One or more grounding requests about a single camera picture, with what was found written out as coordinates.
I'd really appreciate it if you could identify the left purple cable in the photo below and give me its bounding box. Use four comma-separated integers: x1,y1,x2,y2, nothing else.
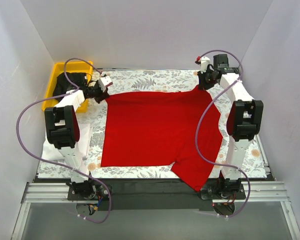
16,58,113,224

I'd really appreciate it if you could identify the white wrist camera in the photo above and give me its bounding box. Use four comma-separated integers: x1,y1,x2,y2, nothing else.
98,76,113,92
195,56,211,73

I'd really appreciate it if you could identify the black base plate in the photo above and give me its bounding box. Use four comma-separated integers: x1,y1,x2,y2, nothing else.
197,183,246,200
67,184,113,201

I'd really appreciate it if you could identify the yellow plastic bin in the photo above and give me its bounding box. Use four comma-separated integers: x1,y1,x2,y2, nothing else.
41,60,93,113

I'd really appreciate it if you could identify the black crumpled t shirt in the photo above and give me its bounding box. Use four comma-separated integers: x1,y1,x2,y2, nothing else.
52,72,88,97

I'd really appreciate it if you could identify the red t shirt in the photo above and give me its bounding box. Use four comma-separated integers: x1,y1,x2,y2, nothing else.
101,87,223,191

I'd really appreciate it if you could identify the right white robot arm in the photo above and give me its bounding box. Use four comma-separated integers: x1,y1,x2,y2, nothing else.
195,53,264,200

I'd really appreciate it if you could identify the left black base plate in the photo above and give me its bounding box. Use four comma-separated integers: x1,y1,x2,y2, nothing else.
67,184,113,201

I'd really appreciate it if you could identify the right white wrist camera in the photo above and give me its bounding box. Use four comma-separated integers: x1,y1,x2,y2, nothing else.
195,56,211,73

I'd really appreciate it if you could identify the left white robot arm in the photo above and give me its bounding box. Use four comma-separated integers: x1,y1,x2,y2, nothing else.
44,72,113,200

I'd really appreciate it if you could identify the white folded t shirt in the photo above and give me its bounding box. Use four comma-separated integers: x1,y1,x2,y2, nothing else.
41,123,92,162

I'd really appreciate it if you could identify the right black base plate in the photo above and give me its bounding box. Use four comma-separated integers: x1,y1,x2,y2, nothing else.
197,183,246,200

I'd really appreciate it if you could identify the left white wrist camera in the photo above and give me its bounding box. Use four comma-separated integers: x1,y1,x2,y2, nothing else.
98,76,113,92

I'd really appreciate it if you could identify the aluminium frame rail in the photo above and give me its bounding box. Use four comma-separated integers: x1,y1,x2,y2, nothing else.
21,179,290,203

